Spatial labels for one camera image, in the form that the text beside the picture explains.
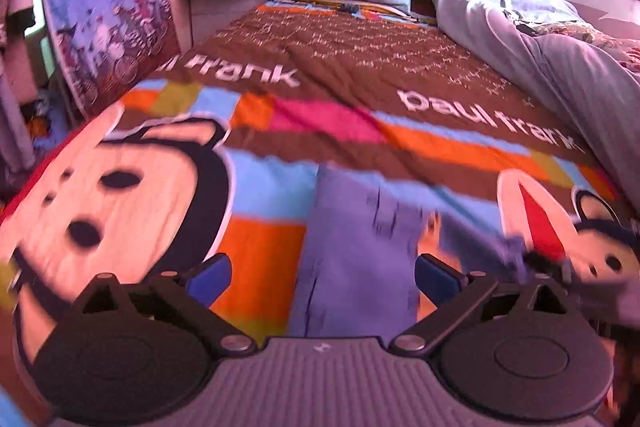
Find blue printed pajama pant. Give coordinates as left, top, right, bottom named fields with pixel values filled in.
left=286, top=166, right=528, bottom=343

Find colorful paul frank bedspread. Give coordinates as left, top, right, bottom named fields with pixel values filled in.
left=1, top=4, right=639, bottom=367

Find grey lavender duvet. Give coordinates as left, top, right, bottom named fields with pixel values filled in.
left=433, top=0, right=639, bottom=193

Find floral sheet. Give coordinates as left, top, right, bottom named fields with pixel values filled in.
left=516, top=22, right=640, bottom=74

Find hanging pink clothes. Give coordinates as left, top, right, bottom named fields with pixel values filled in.
left=1, top=0, right=38, bottom=194

